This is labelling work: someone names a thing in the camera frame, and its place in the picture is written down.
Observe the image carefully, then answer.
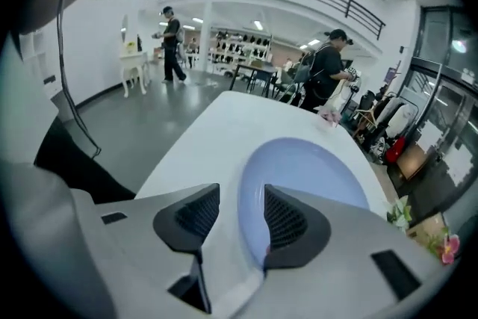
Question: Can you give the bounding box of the red bag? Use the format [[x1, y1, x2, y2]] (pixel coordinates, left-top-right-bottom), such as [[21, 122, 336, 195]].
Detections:
[[385, 135, 407, 164]]

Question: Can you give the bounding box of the black cable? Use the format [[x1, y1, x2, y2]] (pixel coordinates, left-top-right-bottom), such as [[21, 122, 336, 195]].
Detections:
[[55, 0, 102, 158]]

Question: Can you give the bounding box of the black legged white table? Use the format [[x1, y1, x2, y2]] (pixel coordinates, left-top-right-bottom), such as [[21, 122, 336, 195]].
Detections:
[[229, 62, 280, 95]]

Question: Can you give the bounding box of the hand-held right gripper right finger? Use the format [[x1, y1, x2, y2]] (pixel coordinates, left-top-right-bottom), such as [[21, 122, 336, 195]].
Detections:
[[212, 183, 459, 319]]

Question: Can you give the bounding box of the white ornate dressing table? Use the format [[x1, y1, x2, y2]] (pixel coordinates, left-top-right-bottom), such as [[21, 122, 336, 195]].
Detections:
[[118, 13, 152, 99]]

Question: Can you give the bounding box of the wooden hanger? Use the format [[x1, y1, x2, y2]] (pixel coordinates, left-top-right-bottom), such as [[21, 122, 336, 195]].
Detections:
[[353, 104, 379, 134]]

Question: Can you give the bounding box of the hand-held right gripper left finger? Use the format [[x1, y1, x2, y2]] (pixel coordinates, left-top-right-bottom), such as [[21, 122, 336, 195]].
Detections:
[[93, 182, 220, 319]]

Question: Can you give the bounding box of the red pink flower pot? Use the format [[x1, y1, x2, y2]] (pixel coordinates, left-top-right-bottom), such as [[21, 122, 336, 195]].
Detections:
[[428, 230, 462, 267]]

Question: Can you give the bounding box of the person's black clothing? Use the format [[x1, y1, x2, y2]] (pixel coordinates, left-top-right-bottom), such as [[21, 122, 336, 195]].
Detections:
[[34, 114, 136, 205]]

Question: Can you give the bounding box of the blue plate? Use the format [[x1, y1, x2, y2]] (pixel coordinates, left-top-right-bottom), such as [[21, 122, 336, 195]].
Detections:
[[238, 137, 370, 270]]

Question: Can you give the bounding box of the black balcony railing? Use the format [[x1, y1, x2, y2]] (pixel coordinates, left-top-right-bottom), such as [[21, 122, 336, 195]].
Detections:
[[175, 0, 386, 41]]

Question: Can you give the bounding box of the clothes rack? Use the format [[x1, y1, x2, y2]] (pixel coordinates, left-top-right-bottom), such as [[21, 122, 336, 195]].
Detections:
[[353, 84, 420, 149]]

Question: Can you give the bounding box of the white display shelf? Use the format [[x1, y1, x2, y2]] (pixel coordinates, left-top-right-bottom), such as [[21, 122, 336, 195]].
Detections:
[[208, 28, 273, 67]]

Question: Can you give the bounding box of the glass entrance door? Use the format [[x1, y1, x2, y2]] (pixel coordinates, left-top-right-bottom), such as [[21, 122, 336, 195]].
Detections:
[[406, 5, 478, 195]]

